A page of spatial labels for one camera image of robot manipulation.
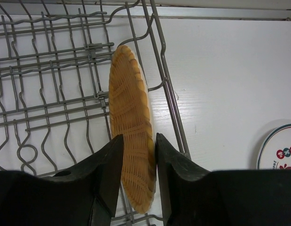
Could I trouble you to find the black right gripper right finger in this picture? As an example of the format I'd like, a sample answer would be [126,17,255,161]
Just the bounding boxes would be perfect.
[156,133,291,226]

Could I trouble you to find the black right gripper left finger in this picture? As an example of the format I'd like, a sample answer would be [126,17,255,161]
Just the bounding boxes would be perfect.
[0,135,124,226]

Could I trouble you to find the woven-pattern orange plate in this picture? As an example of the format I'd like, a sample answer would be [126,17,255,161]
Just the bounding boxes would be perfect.
[109,45,157,214]

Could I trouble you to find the white plate red characters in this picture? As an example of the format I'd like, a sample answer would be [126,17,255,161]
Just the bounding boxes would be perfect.
[252,119,291,170]

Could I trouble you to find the grey wire dish rack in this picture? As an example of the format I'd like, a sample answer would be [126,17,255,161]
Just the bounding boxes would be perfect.
[0,0,192,226]

